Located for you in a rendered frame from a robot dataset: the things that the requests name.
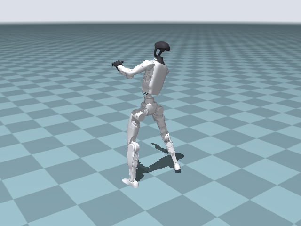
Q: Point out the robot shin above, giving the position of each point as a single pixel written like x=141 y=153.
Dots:
x=132 y=161
x=170 y=148

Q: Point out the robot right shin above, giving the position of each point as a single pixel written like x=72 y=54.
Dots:
x=170 y=148

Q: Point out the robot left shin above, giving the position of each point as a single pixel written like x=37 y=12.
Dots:
x=132 y=161

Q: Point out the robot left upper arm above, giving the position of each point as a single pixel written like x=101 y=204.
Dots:
x=145 y=65

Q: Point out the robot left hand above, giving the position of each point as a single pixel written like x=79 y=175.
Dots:
x=117 y=63

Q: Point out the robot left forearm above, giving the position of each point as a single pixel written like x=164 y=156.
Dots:
x=123 y=69

